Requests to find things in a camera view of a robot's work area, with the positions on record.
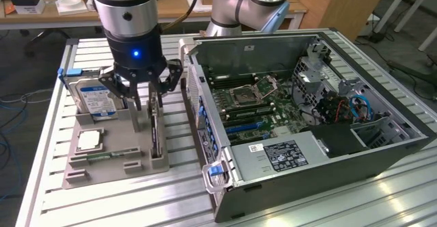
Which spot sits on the wooden desk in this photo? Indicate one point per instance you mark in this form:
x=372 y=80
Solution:
x=163 y=9

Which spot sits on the grey power supply unit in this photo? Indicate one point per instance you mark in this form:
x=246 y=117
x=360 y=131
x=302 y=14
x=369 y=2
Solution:
x=273 y=158

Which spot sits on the grey parts rack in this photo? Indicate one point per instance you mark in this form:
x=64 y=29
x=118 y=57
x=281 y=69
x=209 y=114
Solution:
x=116 y=170

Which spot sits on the white box with black lid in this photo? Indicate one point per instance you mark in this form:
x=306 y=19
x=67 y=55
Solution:
x=27 y=5

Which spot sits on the hard disk with blue caddy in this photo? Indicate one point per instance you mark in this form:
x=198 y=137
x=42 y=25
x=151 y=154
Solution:
x=95 y=101

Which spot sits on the small white labelled box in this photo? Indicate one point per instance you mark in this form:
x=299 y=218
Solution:
x=91 y=4

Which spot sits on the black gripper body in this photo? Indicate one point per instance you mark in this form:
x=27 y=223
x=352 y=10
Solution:
x=136 y=53

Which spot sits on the black power adapter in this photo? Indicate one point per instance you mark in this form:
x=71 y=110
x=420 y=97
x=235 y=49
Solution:
x=376 y=37

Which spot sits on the blue case latch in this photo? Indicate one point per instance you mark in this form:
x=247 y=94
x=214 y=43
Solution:
x=215 y=171

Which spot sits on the wooden cabinet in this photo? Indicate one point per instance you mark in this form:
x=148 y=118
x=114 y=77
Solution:
x=345 y=7

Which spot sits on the black open PC case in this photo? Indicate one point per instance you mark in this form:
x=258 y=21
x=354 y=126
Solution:
x=307 y=193

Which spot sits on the silver disk bay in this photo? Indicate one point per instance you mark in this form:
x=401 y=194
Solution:
x=378 y=132

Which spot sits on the green graphics card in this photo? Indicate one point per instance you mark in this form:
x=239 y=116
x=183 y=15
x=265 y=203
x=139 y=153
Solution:
x=155 y=135

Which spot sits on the blue expansion slot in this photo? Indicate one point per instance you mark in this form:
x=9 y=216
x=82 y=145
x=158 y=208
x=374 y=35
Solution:
x=241 y=127

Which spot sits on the black installed RAM stick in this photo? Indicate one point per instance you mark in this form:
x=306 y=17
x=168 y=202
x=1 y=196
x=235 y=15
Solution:
x=249 y=111

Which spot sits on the white paper stack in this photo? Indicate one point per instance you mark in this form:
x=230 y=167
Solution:
x=199 y=4

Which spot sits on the green RAM stick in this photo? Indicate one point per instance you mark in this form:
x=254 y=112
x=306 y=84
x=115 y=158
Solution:
x=102 y=156

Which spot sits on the black chair base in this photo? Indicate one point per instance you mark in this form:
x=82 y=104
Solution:
x=44 y=36

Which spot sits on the white tape dispenser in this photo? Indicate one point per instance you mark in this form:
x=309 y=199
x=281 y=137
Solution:
x=71 y=5

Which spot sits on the green motherboard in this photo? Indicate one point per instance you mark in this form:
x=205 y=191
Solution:
x=283 y=114

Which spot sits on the white table frame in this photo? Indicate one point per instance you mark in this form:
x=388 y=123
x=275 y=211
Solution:
x=406 y=4

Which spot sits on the silver drive cage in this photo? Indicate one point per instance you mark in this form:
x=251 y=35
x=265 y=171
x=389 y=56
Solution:
x=314 y=78

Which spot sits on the CPU socket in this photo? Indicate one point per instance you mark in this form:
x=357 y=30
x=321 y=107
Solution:
x=246 y=96

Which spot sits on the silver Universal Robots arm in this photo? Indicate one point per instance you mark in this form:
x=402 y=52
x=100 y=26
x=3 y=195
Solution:
x=126 y=9

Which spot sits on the silver CPU chip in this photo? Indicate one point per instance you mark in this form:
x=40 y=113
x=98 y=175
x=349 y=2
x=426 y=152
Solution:
x=90 y=140

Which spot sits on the metal socket cover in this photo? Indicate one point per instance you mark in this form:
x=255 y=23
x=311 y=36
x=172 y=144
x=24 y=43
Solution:
x=266 y=84

